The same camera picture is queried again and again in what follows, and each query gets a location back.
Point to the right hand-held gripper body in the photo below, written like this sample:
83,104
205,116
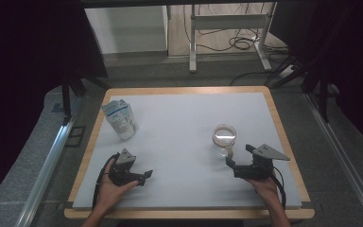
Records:
258,170

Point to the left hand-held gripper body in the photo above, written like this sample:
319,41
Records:
121,175

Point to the white and blue pouch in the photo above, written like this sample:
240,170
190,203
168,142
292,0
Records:
121,119

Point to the person's right hand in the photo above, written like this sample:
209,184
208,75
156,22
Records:
266,187

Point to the person's left hand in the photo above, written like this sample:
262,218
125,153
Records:
110,192

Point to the white table mat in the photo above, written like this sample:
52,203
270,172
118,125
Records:
182,132

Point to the white power strip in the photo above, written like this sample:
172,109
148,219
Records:
286,72

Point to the black tripod stand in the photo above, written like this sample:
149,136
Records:
66,94
323,94

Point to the black curtain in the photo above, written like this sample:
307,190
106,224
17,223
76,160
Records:
353,47
19,63

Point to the white cabinet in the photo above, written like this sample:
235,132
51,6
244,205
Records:
126,28

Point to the aluminium rail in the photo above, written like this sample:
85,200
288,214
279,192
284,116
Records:
48,164
343,157

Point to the white metal desk frame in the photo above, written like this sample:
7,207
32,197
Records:
230,22

